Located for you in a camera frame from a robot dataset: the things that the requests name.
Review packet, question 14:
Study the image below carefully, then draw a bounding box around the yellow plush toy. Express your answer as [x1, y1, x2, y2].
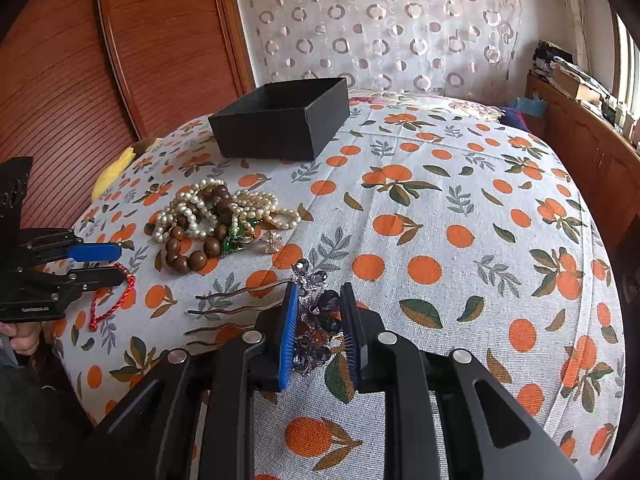
[91, 137, 163, 200]

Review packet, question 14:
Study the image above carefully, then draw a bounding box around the black cardboard box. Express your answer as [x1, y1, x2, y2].
[207, 77, 351, 161]

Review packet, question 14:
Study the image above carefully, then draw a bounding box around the pink flower brooch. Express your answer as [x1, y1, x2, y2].
[260, 232, 287, 257]

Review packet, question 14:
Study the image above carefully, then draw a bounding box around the purple crystal hair comb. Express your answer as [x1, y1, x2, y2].
[182, 259, 347, 374]

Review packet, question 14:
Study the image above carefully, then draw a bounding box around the stack of books and papers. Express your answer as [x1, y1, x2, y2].
[532, 40, 621, 112]

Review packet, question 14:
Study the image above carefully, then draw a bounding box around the floral blanket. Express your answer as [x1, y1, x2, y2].
[347, 87, 506, 122]

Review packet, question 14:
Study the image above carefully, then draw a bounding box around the wooden cabinet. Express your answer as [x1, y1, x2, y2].
[525, 75, 640, 263]

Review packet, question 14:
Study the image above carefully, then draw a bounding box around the wooden headboard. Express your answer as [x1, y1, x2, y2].
[0, 0, 257, 173]

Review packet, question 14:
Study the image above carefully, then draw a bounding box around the green stone pendant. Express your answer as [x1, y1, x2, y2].
[220, 220, 257, 257]

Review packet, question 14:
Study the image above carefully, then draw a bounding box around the red cord bracelet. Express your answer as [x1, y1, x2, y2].
[88, 262, 137, 332]

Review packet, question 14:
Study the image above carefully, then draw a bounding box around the dark blue blanket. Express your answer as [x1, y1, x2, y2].
[500, 105, 531, 133]

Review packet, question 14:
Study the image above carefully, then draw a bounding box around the orange fruit print cloth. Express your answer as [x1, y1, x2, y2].
[67, 91, 628, 480]

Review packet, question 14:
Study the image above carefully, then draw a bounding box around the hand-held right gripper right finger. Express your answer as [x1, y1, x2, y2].
[339, 282, 583, 480]

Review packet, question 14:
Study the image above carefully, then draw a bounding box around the person's left hand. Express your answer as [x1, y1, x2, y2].
[9, 321, 42, 368]

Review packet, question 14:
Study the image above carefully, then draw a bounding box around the white window curtain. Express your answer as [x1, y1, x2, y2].
[549, 0, 587, 67]

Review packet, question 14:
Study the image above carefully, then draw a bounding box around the window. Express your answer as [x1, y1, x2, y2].
[612, 10, 640, 128]

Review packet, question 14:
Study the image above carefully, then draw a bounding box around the white pearl bracelet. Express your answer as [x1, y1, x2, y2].
[151, 177, 236, 244]
[232, 190, 302, 232]

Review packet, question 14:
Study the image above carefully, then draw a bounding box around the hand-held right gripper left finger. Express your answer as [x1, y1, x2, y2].
[90, 281, 302, 480]

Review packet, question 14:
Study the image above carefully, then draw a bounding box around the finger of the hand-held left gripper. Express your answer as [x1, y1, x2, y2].
[30, 266, 127, 295]
[22, 229, 122, 265]

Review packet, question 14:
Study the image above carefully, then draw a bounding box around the sheer circle pattern curtain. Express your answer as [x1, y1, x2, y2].
[230, 0, 526, 97]

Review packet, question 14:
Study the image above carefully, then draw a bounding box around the person's dark clothing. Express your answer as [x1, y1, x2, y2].
[0, 355, 101, 480]

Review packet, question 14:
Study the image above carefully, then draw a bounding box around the teal plastic bag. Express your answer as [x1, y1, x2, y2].
[517, 95, 551, 122]

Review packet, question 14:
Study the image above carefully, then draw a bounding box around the brown wooden bead bracelet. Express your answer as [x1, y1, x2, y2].
[164, 185, 242, 276]

